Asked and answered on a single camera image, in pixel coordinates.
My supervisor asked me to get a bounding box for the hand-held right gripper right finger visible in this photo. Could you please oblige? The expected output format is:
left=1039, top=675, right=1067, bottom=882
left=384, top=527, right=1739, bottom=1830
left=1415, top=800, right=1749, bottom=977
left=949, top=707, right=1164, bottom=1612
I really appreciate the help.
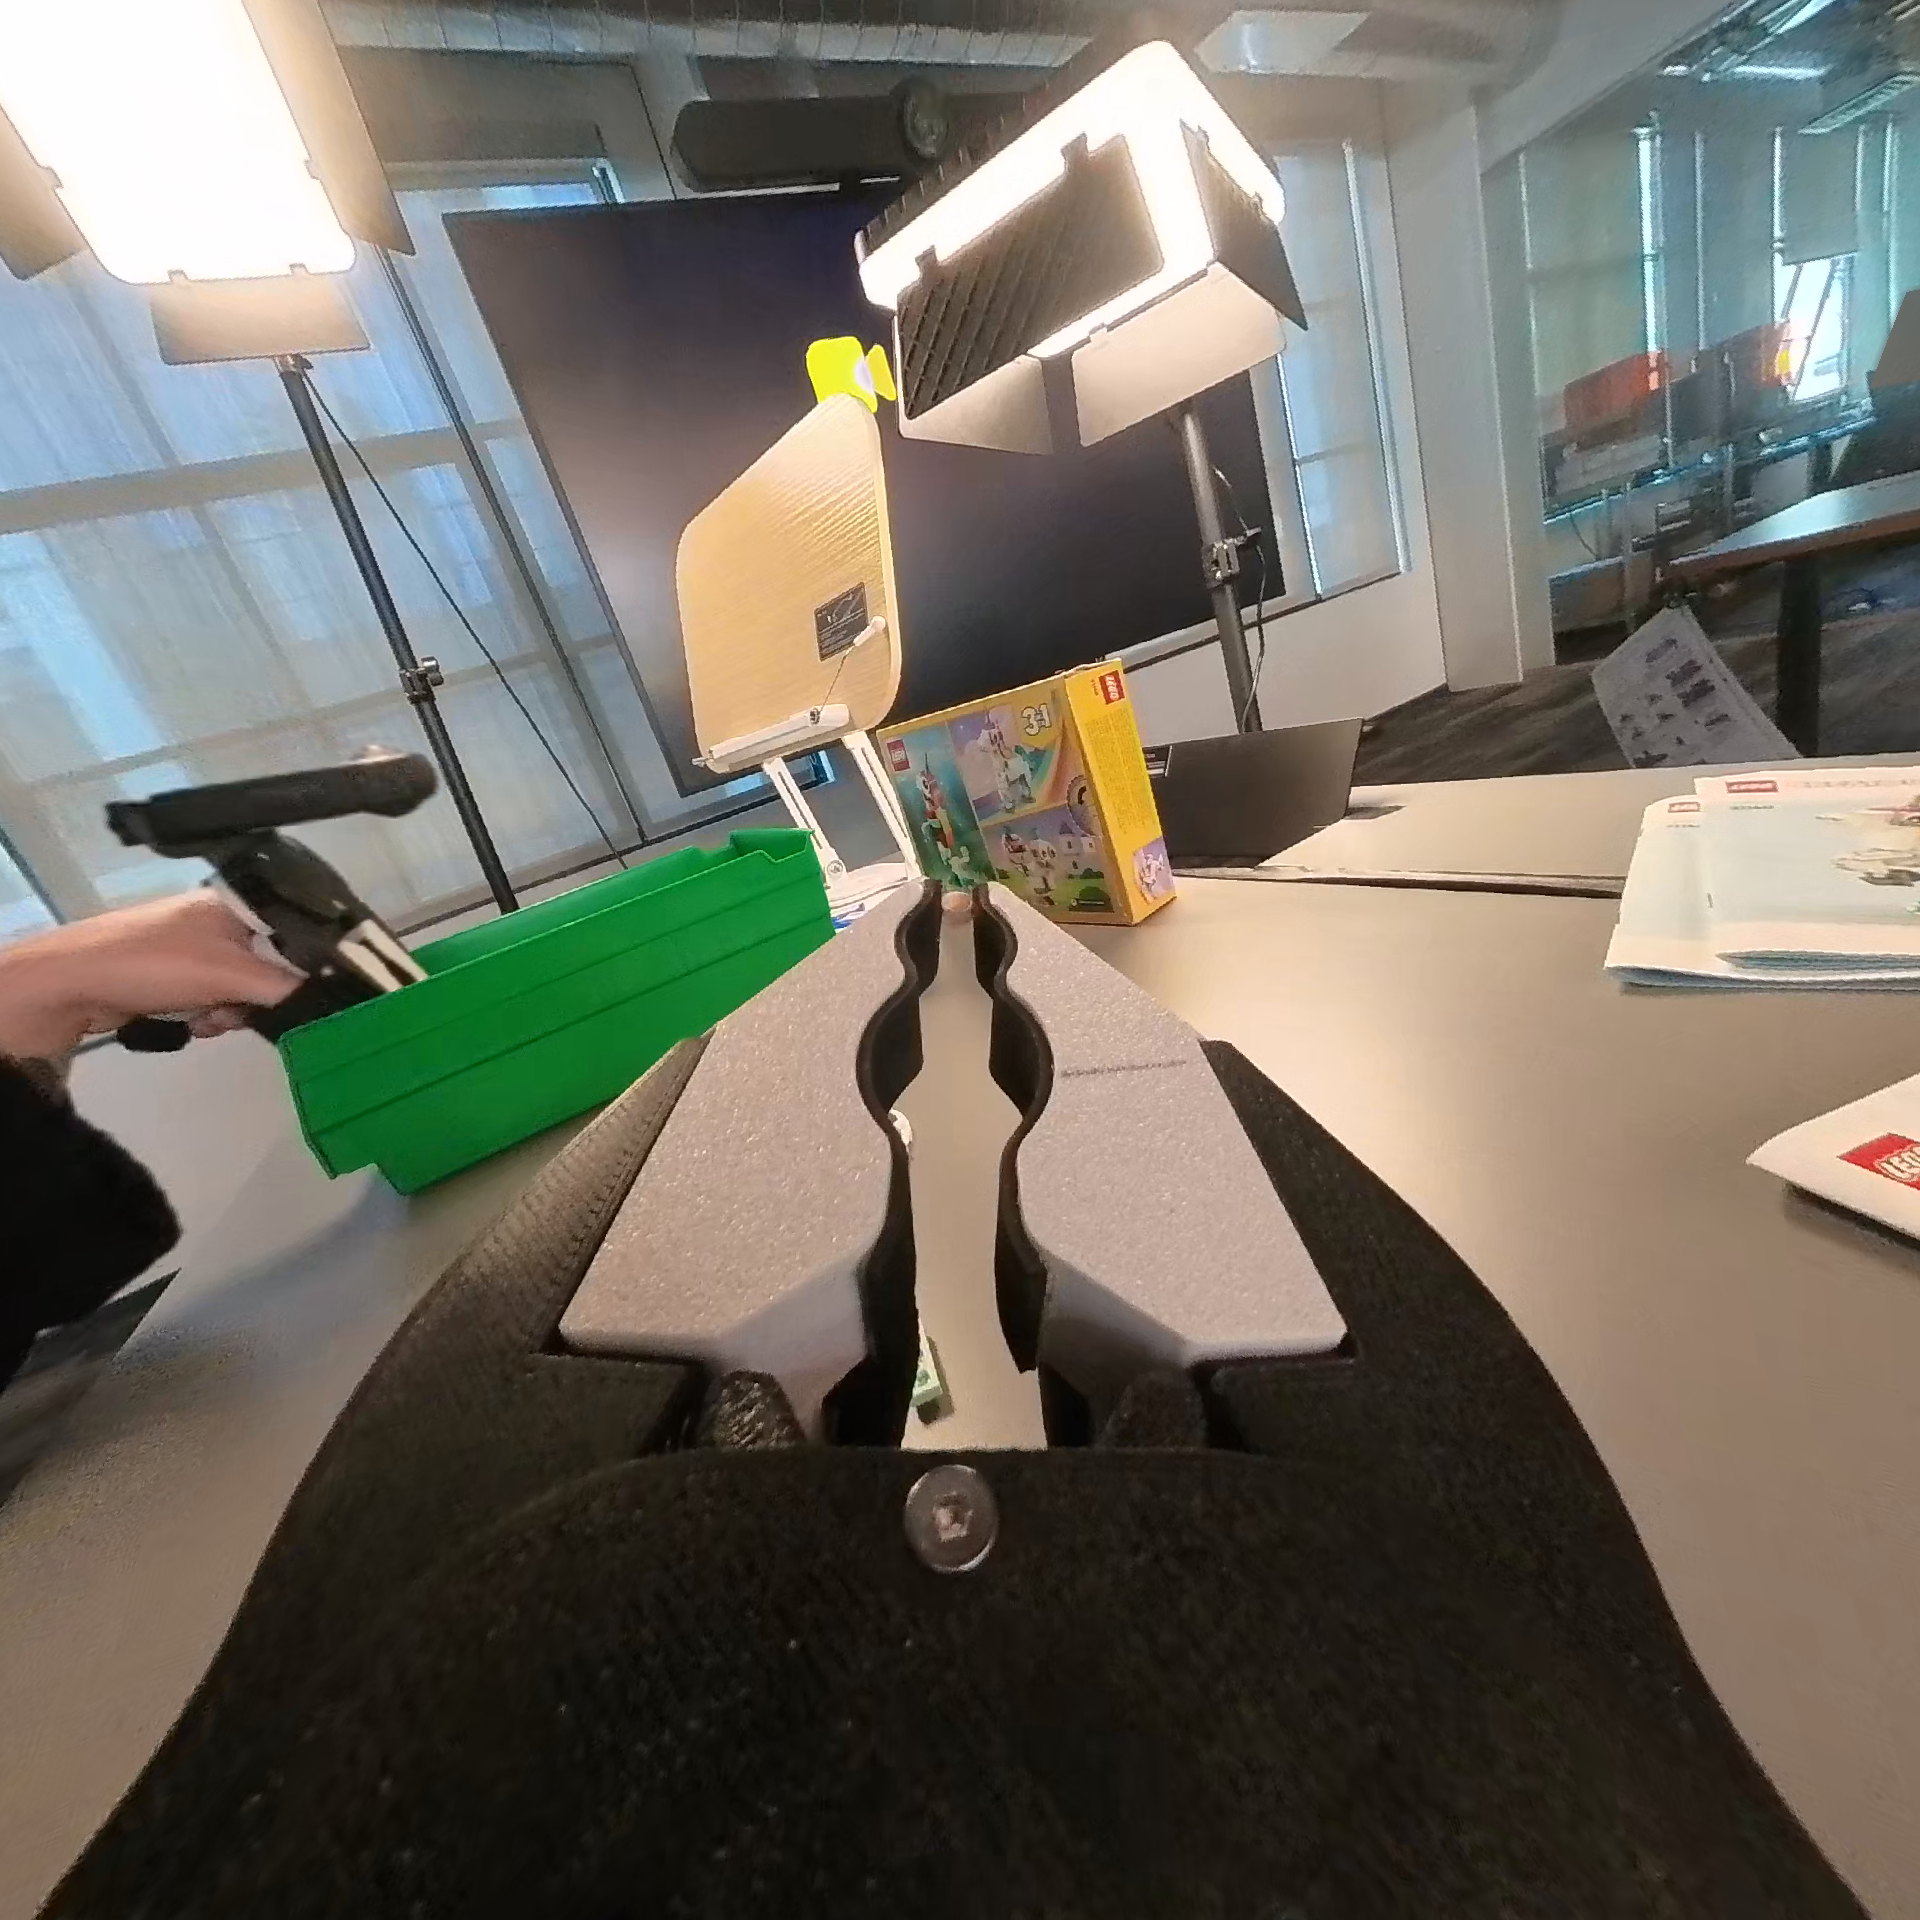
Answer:
left=971, top=882, right=1348, bottom=1409

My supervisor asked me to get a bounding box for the black video bar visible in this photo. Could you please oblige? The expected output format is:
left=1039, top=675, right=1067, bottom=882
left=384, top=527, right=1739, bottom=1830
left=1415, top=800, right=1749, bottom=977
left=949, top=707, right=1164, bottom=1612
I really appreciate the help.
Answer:
left=671, top=78, right=953, bottom=194

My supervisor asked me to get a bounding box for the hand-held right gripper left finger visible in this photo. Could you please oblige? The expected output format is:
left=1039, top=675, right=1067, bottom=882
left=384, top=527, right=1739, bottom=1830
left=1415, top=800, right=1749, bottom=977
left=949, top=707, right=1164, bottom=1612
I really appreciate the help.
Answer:
left=557, top=879, right=923, bottom=1421

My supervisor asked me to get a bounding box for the black laptop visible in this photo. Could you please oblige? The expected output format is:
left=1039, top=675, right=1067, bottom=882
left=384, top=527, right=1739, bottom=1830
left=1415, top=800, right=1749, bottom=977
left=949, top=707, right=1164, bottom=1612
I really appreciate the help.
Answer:
left=1151, top=715, right=1370, bottom=877

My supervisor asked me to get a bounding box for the studio light panel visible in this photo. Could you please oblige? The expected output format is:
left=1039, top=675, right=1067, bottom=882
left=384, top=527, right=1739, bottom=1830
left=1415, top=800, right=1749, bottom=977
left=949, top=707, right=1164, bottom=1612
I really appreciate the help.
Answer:
left=851, top=38, right=1310, bottom=457
left=0, top=0, right=419, bottom=371

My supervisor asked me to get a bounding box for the black light stand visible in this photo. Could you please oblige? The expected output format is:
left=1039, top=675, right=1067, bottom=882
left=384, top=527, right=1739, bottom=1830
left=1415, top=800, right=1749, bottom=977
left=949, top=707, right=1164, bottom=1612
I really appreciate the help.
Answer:
left=273, top=348, right=521, bottom=921
left=1174, top=402, right=1265, bottom=741

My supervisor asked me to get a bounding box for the white instruction booklet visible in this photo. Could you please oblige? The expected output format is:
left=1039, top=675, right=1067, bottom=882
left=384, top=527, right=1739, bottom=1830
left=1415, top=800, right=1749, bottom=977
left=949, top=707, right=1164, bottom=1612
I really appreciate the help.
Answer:
left=1745, top=1070, right=1920, bottom=1244

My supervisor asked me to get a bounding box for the large window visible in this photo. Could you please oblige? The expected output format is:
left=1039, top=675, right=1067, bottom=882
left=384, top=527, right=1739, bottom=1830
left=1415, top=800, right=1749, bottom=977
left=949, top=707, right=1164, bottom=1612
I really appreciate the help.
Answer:
left=0, top=254, right=662, bottom=933

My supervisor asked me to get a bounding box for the wooden book stand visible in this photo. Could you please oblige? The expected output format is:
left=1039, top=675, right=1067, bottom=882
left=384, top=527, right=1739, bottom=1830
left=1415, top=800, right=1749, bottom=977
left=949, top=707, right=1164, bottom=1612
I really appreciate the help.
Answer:
left=671, top=398, right=920, bottom=910

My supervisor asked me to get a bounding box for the grey office table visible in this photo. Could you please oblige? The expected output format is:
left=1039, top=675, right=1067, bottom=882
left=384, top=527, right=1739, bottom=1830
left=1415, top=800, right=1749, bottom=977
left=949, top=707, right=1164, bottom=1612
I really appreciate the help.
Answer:
left=1662, top=469, right=1920, bottom=761

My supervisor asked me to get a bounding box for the printed paper sheet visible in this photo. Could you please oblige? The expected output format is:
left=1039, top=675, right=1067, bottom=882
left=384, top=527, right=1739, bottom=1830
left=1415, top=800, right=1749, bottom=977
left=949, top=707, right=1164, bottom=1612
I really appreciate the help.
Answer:
left=1586, top=604, right=1806, bottom=770

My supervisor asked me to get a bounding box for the person's left hand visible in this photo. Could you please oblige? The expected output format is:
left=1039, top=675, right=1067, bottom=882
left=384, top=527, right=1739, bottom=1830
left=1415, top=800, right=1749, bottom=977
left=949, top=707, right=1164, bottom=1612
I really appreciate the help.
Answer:
left=0, top=889, right=301, bottom=1070

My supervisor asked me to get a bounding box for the yellow lego set box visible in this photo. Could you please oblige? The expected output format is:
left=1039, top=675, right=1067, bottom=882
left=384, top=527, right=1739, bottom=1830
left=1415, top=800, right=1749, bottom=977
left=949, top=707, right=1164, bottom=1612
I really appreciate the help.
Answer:
left=874, top=657, right=1182, bottom=929

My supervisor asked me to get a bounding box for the large dark display screen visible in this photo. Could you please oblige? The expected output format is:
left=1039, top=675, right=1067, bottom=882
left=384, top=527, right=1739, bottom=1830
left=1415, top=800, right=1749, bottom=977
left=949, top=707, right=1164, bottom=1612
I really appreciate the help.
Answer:
left=438, top=180, right=1295, bottom=800

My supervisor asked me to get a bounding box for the green plastic bin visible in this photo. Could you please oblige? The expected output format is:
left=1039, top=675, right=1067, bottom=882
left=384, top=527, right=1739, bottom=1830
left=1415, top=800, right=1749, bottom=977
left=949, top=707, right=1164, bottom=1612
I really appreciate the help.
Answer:
left=275, top=824, right=838, bottom=1198

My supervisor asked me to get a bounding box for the stack of instruction booklets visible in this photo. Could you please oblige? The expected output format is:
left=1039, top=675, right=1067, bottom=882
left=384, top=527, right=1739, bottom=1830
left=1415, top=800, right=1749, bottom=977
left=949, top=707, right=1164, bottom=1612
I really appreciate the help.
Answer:
left=1601, top=762, right=1920, bottom=996

